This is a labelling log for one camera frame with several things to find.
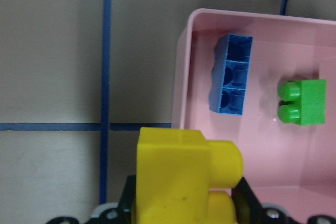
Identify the blue toy block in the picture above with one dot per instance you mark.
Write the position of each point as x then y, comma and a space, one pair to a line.
229, 75

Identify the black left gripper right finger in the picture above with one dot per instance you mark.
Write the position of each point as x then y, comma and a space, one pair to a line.
247, 205

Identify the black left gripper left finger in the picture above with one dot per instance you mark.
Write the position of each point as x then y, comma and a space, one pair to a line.
126, 205

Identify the green toy block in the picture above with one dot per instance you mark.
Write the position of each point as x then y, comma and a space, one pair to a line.
303, 102

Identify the yellow toy block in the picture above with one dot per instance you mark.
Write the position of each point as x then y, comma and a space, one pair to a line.
181, 177

